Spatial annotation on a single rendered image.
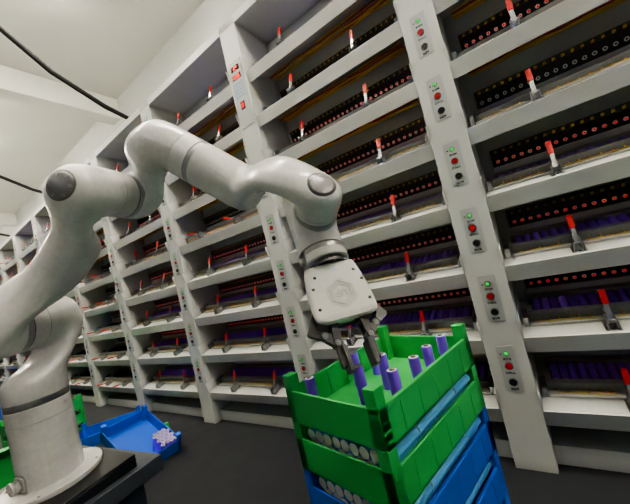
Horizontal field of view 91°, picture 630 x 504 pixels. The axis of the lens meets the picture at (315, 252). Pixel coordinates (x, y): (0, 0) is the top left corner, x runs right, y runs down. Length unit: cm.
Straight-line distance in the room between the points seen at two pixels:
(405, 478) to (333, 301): 25
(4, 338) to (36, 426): 21
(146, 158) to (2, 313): 44
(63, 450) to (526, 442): 114
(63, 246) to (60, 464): 49
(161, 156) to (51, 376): 57
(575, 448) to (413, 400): 69
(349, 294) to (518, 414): 69
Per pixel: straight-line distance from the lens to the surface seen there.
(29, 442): 99
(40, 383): 96
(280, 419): 156
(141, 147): 71
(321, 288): 49
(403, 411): 49
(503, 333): 99
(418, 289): 100
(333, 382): 66
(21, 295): 89
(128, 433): 187
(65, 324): 99
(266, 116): 134
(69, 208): 72
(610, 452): 115
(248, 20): 161
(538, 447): 111
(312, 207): 48
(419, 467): 53
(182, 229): 180
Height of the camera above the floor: 65
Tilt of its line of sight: 3 degrees up
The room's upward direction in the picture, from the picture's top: 13 degrees counter-clockwise
